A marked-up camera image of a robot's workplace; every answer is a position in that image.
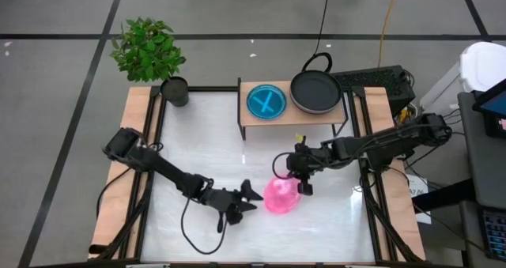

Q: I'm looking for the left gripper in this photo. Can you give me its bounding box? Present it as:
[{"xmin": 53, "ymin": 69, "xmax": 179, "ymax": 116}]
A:
[{"xmin": 197, "ymin": 179, "xmax": 265, "ymax": 226}]

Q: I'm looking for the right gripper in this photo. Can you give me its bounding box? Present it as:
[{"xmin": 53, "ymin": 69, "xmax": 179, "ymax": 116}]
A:
[{"xmin": 285, "ymin": 135, "xmax": 334, "ymax": 197}]

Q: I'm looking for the pink transparent plate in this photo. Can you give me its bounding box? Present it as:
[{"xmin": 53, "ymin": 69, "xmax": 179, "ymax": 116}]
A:
[{"xmin": 263, "ymin": 175, "xmax": 303, "ymax": 215}]

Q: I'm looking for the turquoise transparent plate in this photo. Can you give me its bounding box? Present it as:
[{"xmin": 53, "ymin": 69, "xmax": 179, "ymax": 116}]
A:
[{"xmin": 246, "ymin": 84, "xmax": 289, "ymax": 121}]

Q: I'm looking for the black frying pan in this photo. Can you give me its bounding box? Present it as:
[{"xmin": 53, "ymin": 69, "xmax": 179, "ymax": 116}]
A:
[{"xmin": 289, "ymin": 70, "xmax": 343, "ymax": 113}]

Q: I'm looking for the wooden side board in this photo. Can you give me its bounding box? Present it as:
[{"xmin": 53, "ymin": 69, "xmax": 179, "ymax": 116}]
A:
[
  {"xmin": 89, "ymin": 86, "xmax": 164, "ymax": 260},
  {"xmin": 354, "ymin": 86, "xmax": 427, "ymax": 262}
]

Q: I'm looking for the white paper sheet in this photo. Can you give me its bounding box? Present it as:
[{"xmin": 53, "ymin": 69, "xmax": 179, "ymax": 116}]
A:
[{"xmin": 406, "ymin": 174, "xmax": 432, "ymax": 225}]

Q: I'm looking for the grey side table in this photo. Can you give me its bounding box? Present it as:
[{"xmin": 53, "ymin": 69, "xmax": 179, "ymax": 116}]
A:
[{"xmin": 418, "ymin": 62, "xmax": 506, "ymax": 268}]

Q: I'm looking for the green potted plant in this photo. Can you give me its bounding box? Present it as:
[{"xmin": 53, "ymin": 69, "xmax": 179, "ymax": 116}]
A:
[{"xmin": 109, "ymin": 17, "xmax": 191, "ymax": 108}]

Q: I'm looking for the black tablet screen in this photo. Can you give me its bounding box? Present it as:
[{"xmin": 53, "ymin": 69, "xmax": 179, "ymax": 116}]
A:
[{"xmin": 472, "ymin": 77, "xmax": 506, "ymax": 140}]

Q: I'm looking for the keyboard with coloured keys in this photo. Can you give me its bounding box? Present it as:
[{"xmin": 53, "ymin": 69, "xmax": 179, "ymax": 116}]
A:
[{"xmin": 479, "ymin": 207, "xmax": 506, "ymax": 262}]

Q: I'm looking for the white plastic container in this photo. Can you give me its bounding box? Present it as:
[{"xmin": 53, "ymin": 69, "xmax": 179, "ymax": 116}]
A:
[{"xmin": 458, "ymin": 41, "xmax": 506, "ymax": 94}]

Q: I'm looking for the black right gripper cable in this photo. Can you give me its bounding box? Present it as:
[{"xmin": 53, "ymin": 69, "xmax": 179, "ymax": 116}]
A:
[{"xmin": 271, "ymin": 152, "xmax": 296, "ymax": 181}]

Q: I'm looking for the wooden shelf with black frame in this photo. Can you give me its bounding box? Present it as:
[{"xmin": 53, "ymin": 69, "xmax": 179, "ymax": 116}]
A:
[{"xmin": 236, "ymin": 77, "xmax": 349, "ymax": 142}]

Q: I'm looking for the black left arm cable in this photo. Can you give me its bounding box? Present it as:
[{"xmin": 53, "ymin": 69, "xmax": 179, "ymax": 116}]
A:
[{"xmin": 180, "ymin": 196, "xmax": 229, "ymax": 256}]

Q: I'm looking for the black metal table frame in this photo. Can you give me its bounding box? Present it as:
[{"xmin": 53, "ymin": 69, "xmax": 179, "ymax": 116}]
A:
[{"xmin": 89, "ymin": 85, "xmax": 426, "ymax": 268}]

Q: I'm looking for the yellow cable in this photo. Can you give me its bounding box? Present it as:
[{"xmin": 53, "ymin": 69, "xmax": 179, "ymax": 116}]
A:
[{"xmin": 377, "ymin": 0, "xmax": 402, "ymax": 68}]

